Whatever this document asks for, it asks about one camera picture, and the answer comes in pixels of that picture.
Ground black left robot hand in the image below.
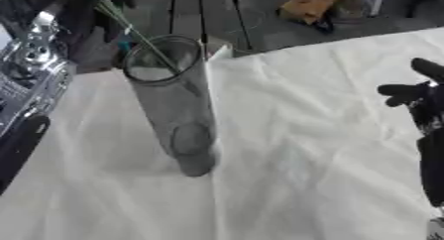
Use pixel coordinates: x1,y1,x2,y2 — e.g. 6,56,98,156
52,0,143,46

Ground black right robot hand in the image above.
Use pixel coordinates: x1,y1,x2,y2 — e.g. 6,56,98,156
376,57,444,208

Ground green flower stems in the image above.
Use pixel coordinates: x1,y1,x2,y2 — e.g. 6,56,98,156
93,0,182,75

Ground clear glass cylinder vase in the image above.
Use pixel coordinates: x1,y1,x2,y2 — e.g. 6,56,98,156
119,34,221,179

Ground black tripod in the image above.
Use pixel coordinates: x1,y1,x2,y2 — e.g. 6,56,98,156
165,0,257,52

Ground tan bag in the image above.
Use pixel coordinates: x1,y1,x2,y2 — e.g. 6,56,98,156
276,0,351,34

